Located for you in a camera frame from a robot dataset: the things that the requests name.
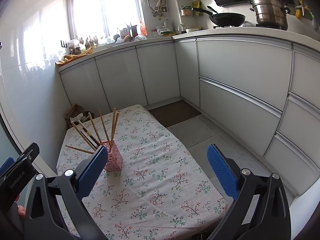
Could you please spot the floral tablecloth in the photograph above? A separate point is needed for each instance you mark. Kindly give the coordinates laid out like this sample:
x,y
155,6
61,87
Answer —
x,y
160,192

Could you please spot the gas stove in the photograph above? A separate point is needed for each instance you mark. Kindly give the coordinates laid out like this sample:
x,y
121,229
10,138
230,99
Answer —
x,y
250,26

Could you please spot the white bowl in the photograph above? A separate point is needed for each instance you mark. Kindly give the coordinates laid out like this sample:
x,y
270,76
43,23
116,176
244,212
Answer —
x,y
190,30

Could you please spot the white lower kitchen cabinets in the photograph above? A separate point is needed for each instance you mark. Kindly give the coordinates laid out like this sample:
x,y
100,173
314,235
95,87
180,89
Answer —
x,y
260,85

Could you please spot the pink perforated utensil holder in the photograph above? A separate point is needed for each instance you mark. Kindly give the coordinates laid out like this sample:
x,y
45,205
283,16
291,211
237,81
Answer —
x,y
115,160

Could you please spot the window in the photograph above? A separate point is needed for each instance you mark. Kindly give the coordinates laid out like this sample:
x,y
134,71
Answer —
x,y
103,18

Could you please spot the wooden chopstick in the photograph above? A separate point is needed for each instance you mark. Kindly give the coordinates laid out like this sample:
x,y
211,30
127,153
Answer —
x,y
79,149
113,124
104,127
95,129
83,136
116,121

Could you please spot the person's left hand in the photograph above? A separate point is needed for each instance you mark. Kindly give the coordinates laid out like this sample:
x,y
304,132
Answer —
x,y
21,211

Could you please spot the dark floor mat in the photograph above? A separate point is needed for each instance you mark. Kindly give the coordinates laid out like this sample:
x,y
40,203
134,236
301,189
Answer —
x,y
174,113

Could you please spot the black chopstick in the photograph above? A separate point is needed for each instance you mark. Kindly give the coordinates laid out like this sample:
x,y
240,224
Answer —
x,y
88,133

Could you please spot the wall spice rack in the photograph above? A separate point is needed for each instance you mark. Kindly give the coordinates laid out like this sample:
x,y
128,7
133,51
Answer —
x,y
187,10

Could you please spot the black wok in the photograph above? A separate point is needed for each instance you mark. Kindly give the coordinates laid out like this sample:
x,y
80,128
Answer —
x,y
223,19

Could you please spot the brown paper bag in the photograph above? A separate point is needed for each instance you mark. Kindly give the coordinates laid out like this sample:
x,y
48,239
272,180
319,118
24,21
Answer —
x,y
73,108

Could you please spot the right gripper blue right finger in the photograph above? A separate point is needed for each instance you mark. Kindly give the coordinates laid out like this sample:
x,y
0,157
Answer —
x,y
225,170

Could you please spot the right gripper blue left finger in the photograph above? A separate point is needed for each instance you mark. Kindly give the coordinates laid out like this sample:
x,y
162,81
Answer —
x,y
89,170

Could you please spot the yellow cloth on counter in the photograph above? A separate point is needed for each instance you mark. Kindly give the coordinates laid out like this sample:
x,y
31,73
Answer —
x,y
69,58

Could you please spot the stainless steel steamer pot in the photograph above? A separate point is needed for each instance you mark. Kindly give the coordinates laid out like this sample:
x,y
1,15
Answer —
x,y
271,13

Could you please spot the yellow hanging utensil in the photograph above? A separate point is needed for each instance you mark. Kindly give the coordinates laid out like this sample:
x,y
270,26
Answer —
x,y
299,10

